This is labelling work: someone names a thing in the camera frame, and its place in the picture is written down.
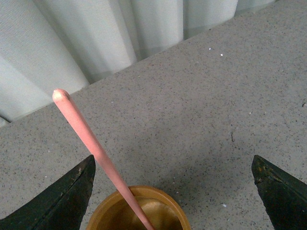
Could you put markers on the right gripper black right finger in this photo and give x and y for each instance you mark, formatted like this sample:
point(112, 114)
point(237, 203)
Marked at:
point(284, 196)

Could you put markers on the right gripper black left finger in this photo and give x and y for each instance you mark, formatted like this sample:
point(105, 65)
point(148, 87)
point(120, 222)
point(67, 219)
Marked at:
point(61, 206)

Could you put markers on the pink chopstick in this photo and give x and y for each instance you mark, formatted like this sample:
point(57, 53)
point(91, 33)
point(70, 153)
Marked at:
point(68, 108)

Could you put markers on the bamboo chopstick holder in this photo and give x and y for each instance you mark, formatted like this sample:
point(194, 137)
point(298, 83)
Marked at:
point(161, 209)

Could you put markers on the white pleated curtain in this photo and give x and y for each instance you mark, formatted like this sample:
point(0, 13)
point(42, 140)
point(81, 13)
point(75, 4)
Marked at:
point(69, 44)

